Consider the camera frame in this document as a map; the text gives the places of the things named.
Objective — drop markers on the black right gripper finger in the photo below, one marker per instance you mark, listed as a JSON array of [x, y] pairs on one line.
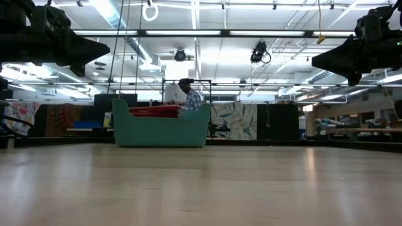
[[344, 53], [326, 62]]

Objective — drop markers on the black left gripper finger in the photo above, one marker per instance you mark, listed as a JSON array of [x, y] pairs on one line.
[[97, 52], [80, 44]]

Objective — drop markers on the red popcorn bag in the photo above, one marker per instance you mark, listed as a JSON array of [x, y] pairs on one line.
[[154, 109], [157, 115]]

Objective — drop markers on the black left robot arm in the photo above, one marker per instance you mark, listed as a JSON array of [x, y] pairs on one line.
[[12, 44]]

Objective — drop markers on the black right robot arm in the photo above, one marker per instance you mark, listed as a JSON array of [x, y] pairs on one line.
[[398, 53]]

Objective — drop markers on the black screen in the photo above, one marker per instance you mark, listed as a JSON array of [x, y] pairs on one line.
[[103, 99]]

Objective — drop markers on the wooden workbench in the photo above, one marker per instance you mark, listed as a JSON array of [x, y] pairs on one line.
[[329, 110]]

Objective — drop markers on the yellow paper sign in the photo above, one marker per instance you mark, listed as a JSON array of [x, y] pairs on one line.
[[106, 120]]

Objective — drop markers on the floral cloth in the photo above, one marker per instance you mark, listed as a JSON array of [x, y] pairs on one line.
[[22, 113]]

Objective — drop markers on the blue box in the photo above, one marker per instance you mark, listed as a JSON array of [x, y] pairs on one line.
[[86, 124]]

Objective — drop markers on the brown patterned cloth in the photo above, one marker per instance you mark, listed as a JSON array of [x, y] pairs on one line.
[[63, 119]]

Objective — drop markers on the black cabinet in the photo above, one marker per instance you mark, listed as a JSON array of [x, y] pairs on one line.
[[279, 122]]

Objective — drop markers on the round black ceiling fixture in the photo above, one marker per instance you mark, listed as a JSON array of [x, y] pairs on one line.
[[180, 55]]

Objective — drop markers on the teal plastic basket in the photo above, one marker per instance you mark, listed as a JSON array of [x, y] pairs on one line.
[[157, 133]]

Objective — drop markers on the overhead light bar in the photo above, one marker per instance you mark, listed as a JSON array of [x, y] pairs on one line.
[[225, 32]]

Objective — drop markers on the floral leaf panel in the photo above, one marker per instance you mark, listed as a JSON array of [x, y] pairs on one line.
[[238, 120]]

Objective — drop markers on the person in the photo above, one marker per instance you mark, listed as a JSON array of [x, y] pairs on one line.
[[193, 100]]

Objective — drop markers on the black tripod stand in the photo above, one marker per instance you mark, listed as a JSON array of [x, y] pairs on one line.
[[216, 128]]

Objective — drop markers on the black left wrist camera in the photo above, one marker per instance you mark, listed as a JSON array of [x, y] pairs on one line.
[[50, 17]]

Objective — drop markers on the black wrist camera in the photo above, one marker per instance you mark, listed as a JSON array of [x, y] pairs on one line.
[[50, 17], [373, 23]]

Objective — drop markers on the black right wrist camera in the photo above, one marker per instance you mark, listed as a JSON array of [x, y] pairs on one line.
[[373, 23]]

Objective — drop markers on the black overhead camera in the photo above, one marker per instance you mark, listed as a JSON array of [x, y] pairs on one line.
[[259, 50]]

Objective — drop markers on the black stand frame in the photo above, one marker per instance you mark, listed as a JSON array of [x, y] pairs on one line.
[[202, 81]]

